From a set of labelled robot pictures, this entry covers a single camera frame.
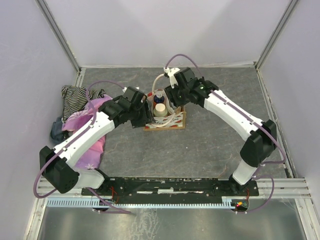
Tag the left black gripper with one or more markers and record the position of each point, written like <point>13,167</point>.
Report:
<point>147,118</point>

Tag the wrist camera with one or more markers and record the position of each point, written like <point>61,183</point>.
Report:
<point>170,73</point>
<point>130,87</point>

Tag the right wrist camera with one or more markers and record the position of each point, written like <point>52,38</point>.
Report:
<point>170,73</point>

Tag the blue grey crumpled cloth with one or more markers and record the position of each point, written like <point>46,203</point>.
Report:
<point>57,135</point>

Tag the orange bottle dark blue pump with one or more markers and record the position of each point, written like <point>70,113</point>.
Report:
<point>159,98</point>

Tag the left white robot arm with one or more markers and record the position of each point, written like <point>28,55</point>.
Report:
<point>58,164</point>

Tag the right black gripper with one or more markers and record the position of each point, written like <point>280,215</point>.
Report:
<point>171,93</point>

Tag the black white striped cloth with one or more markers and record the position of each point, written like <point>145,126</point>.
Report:
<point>75,102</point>

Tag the green bottle cream cap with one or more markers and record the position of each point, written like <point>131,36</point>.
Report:
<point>160,110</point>

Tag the watermelon canvas tote bag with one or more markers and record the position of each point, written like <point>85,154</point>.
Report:
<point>175,118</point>

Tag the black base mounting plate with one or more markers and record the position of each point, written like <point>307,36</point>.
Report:
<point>174,190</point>

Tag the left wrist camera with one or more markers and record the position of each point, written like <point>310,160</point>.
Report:
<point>130,87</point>

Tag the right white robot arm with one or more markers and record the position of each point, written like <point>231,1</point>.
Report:
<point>259,136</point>

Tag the pink purple snowflake cloth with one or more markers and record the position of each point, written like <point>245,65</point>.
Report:
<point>84,149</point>

